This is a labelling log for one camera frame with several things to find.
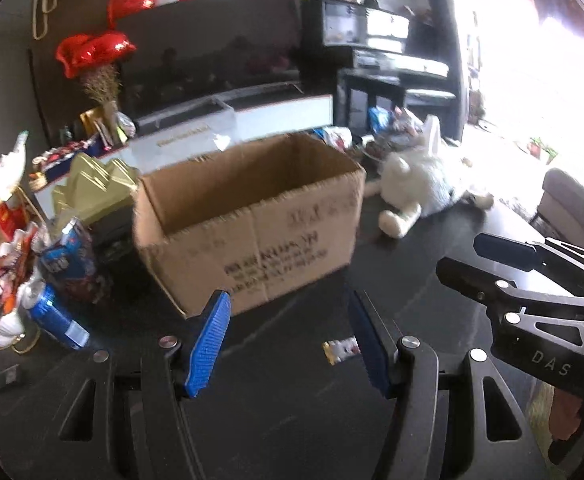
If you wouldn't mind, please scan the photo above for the large black television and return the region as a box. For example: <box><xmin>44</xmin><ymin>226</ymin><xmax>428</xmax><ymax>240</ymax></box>
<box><xmin>117</xmin><ymin>0</ymin><xmax>301</xmax><ymax>118</ymax></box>

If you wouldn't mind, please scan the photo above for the red heart balloon upper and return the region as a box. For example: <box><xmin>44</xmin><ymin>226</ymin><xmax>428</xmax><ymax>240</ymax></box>
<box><xmin>106</xmin><ymin>0</ymin><xmax>156</xmax><ymax>29</ymax></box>

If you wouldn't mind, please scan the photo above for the person's hand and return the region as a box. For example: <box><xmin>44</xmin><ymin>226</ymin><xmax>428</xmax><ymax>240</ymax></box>
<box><xmin>549</xmin><ymin>389</ymin><xmax>582</xmax><ymax>441</ymax></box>

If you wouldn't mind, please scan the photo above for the brown cardboard box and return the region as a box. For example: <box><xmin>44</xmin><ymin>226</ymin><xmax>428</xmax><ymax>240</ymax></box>
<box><xmin>132</xmin><ymin>133</ymin><xmax>365</xmax><ymax>316</ymax></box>

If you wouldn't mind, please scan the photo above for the red heart balloon lower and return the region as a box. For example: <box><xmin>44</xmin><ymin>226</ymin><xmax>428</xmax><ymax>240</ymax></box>
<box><xmin>54</xmin><ymin>30</ymin><xmax>137</xmax><ymax>79</ymax></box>

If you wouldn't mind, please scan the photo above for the white tv cabinet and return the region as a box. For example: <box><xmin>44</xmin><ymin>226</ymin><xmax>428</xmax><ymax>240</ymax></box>
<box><xmin>32</xmin><ymin>93</ymin><xmax>335</xmax><ymax>212</ymax></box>

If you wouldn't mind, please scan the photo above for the gold mountain shaped box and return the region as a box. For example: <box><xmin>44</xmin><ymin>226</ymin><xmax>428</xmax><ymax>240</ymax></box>
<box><xmin>52</xmin><ymin>154</ymin><xmax>139</xmax><ymax>226</ymax></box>

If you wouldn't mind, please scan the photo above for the white gold candy wrapper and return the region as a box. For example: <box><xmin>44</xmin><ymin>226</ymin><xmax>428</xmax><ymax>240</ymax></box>
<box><xmin>322</xmin><ymin>336</ymin><xmax>360</xmax><ymax>366</ymax></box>

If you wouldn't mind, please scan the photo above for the blue snack bag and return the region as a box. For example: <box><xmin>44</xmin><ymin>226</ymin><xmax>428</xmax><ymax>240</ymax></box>
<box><xmin>39</xmin><ymin>217</ymin><xmax>99</xmax><ymax>304</ymax></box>

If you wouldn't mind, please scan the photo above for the blue soda can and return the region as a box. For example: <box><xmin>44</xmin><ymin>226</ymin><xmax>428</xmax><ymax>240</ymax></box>
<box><xmin>19</xmin><ymin>280</ymin><xmax>90</xmax><ymax>350</ymax></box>

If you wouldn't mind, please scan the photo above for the black upright piano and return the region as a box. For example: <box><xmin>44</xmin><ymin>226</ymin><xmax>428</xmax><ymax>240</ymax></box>
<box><xmin>297</xmin><ymin>0</ymin><xmax>468</xmax><ymax>140</ymax></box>

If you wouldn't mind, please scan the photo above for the dried flower vase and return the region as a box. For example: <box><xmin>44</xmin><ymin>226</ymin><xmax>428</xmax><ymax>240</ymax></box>
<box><xmin>80</xmin><ymin>64</ymin><xmax>130</xmax><ymax>148</ymax></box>

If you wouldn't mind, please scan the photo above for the dark floral snack tray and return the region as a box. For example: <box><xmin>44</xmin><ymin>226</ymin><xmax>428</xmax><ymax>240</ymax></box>
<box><xmin>341</xmin><ymin>106</ymin><xmax>423</xmax><ymax>166</ymax></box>

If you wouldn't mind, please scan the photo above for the white plush sheep toy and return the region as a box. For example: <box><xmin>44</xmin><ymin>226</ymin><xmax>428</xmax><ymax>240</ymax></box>
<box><xmin>377</xmin><ymin>150</ymin><xmax>494</xmax><ymax>240</ymax></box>

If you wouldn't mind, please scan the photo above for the white shell bowl with snacks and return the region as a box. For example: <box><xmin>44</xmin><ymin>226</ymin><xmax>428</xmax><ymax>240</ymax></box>
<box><xmin>0</xmin><ymin>222</ymin><xmax>40</xmax><ymax>356</ymax></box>

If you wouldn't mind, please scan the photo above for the red heart balloon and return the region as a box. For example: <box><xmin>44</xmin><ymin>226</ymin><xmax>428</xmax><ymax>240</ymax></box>
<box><xmin>106</xmin><ymin>0</ymin><xmax>156</xmax><ymax>29</ymax></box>
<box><xmin>54</xmin><ymin>30</ymin><xmax>137</xmax><ymax>79</ymax></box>

